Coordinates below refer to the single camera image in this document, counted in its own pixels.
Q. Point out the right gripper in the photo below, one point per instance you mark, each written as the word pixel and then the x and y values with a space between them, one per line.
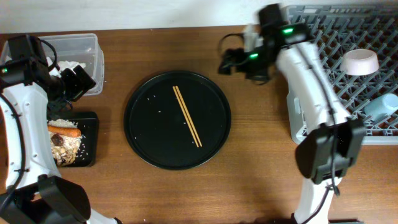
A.
pixel 242 65

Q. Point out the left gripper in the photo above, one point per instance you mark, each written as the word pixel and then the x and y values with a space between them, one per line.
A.
pixel 79 86

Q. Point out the white tissue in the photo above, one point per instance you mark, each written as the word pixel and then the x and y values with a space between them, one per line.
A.
pixel 62 65

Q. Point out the orange carrot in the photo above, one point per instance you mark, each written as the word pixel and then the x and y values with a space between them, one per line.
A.
pixel 69 132

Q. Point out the brown mushroom piece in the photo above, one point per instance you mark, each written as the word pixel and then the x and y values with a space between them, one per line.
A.
pixel 57 140

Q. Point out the rice and food scraps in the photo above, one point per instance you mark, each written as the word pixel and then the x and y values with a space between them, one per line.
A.
pixel 73 149

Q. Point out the wooden chopstick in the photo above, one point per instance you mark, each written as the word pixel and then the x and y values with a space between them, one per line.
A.
pixel 190 119
pixel 185 115

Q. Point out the white small bowl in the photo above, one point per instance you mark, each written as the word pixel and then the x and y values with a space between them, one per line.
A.
pixel 359 62

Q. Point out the light blue cup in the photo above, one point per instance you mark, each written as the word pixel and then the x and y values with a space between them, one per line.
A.
pixel 382 106

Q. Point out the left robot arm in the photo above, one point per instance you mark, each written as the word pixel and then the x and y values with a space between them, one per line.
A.
pixel 35 190

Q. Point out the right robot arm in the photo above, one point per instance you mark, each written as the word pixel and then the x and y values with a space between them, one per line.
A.
pixel 334 139

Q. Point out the grey dishwasher rack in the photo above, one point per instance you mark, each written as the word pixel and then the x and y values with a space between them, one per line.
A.
pixel 339 29

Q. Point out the black rectangular tray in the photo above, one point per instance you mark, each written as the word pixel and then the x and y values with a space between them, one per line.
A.
pixel 88 123

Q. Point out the round black serving tray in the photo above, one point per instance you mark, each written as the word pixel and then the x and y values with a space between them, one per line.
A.
pixel 156 129

